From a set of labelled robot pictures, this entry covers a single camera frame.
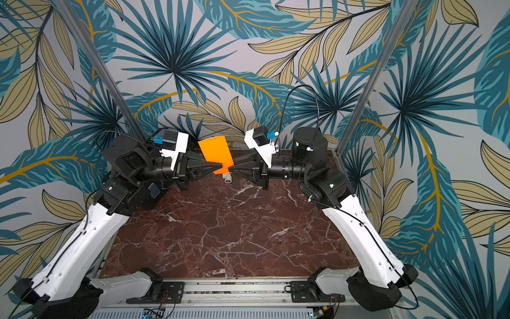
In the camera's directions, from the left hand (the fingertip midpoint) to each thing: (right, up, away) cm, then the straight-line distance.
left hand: (218, 168), depth 48 cm
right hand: (+3, +1, +2) cm, 4 cm away
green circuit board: (-28, -52, +24) cm, 64 cm away
